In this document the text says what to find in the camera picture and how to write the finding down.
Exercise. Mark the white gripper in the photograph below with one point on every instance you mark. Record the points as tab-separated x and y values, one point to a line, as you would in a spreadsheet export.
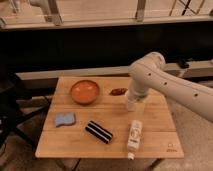
135	92

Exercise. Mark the orange ceramic bowl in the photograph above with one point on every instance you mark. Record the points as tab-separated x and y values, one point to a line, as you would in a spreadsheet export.
84	92

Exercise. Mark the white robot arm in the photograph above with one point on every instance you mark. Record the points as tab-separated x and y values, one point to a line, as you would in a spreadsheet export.
148	72

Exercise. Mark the white lotion bottle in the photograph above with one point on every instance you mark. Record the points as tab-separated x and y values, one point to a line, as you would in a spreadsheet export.
134	138

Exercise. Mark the black white striped box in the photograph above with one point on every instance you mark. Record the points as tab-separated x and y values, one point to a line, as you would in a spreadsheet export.
99	132

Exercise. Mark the wooden folding table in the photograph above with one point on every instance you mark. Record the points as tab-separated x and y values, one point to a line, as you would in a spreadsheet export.
105	128

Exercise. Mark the blue sponge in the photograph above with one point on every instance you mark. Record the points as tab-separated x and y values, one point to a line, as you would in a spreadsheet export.
65	119

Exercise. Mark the metal railing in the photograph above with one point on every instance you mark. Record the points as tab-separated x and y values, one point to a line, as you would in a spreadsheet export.
39	14

